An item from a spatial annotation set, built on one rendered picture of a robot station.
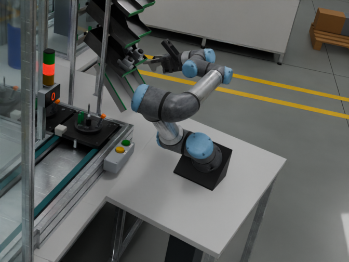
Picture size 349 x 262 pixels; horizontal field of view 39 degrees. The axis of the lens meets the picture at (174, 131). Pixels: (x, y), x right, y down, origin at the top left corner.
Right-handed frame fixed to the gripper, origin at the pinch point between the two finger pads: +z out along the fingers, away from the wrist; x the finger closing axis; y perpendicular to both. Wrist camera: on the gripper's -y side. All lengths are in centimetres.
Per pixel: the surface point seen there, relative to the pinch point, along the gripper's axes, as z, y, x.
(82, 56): 95, 5, 58
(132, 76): 27.9, 12.6, 19.5
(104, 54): 19.5, -7.0, -9.4
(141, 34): 11.3, -10.5, 14.8
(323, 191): -30, 158, 155
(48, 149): 33, 26, -51
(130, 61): 11.8, 0.1, 0.4
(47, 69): 18, -11, -50
